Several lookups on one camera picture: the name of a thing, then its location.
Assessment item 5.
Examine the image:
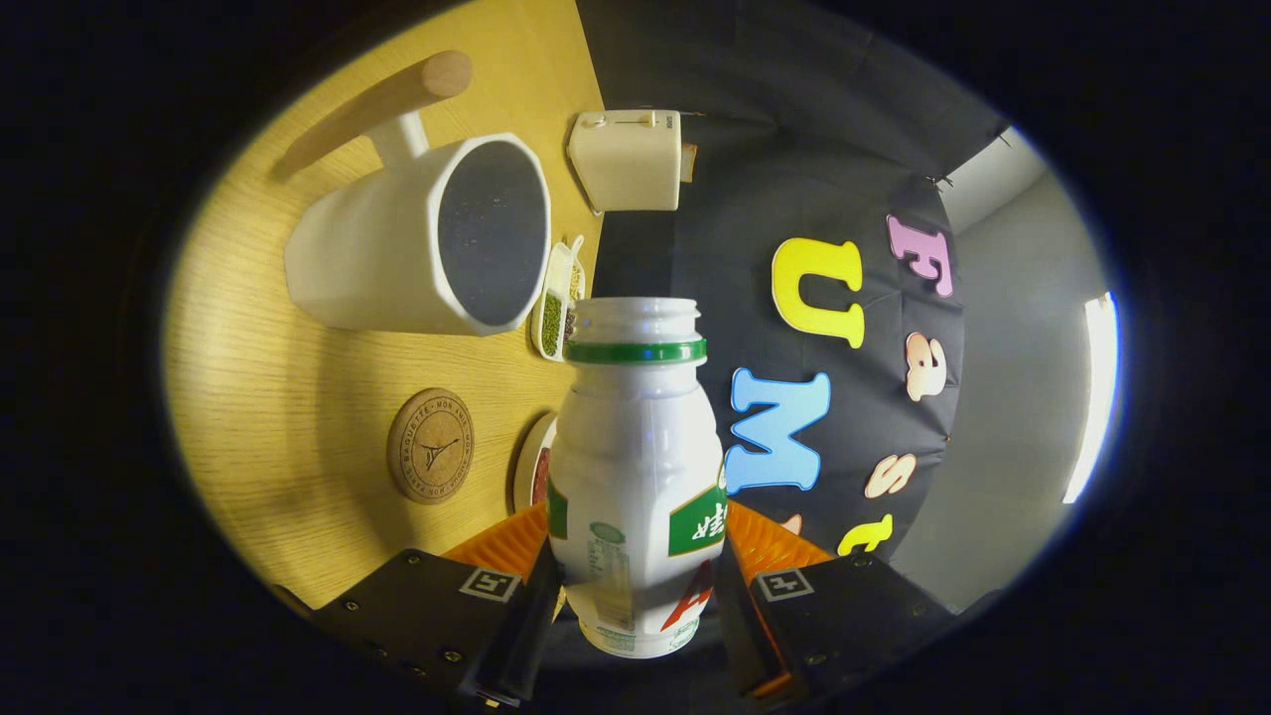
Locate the cream toaster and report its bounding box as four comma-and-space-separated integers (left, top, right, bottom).
567, 109, 686, 215

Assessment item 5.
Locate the wooden table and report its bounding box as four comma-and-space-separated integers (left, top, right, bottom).
164, 0, 607, 609

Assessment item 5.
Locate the white juice bottle green label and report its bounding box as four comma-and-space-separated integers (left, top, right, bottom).
546, 296, 729, 659

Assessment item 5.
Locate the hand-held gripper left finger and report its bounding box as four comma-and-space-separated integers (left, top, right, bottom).
273, 501, 567, 711

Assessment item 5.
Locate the ceiling light strip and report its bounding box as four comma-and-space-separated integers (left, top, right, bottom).
1062, 291, 1121, 505

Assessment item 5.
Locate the white divided dish with beans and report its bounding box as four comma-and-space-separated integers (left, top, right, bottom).
529, 236, 587, 362

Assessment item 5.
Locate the black backdrop cloth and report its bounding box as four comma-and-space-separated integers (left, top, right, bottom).
576, 0, 1014, 577

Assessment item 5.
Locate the white round plate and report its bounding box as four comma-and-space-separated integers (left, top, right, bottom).
512, 411, 559, 515

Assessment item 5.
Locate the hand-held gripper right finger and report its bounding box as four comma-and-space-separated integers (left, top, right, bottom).
713, 500, 1004, 708

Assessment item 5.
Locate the round cork coaster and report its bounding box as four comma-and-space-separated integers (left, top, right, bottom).
386, 387, 476, 505

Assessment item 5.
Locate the white cup with wooden handle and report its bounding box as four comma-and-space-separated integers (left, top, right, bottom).
273, 50, 552, 339

